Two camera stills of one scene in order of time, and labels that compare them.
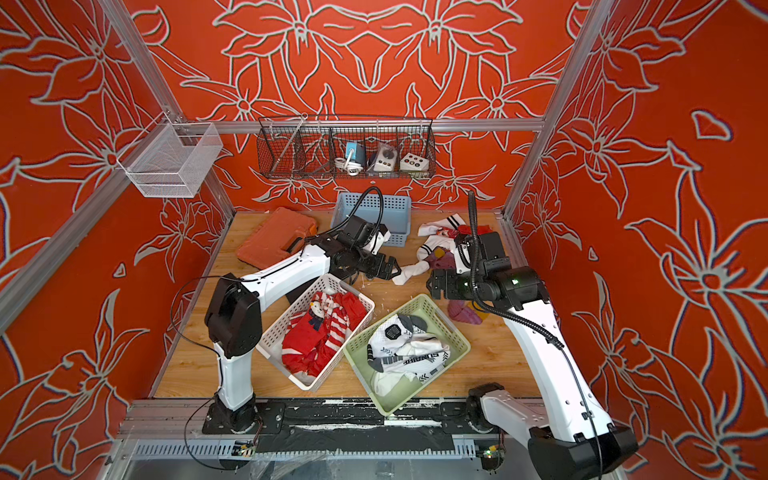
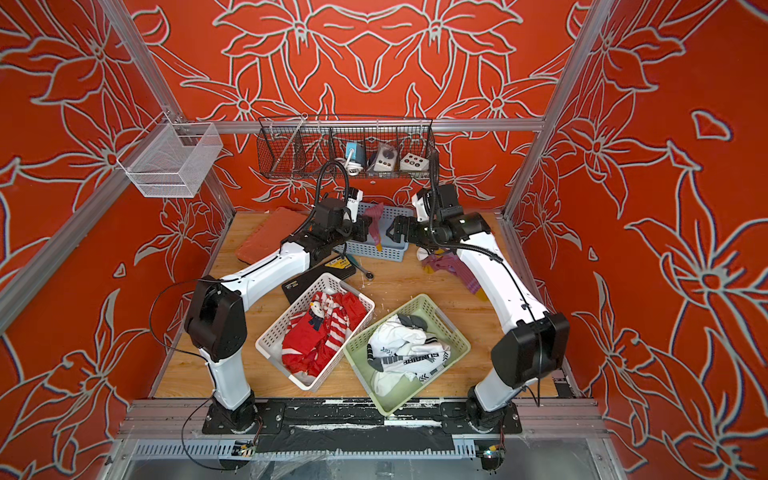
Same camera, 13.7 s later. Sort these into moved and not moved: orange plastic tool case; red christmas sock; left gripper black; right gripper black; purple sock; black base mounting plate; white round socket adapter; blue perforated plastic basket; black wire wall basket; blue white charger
Moved: right gripper black; left gripper black; purple sock; blue perforated plastic basket
Not moved: blue white charger; orange plastic tool case; red christmas sock; black base mounting plate; white round socket adapter; black wire wall basket
